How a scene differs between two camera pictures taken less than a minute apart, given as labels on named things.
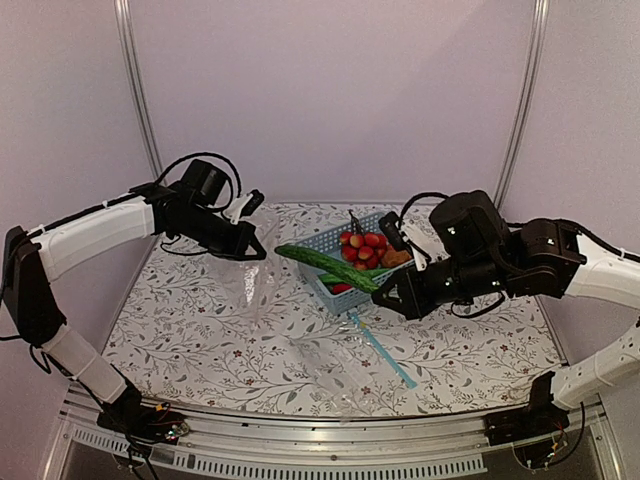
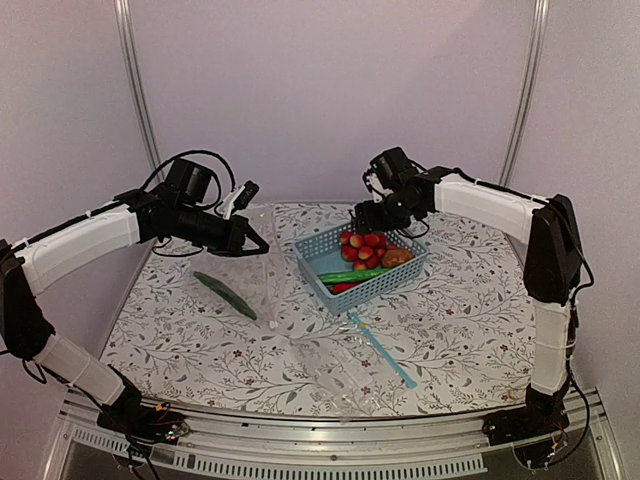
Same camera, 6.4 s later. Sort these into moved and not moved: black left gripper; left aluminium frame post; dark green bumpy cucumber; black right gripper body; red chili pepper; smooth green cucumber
Moved: dark green bumpy cucumber; black right gripper body
Not moved: black left gripper; smooth green cucumber; red chili pepper; left aluminium frame post
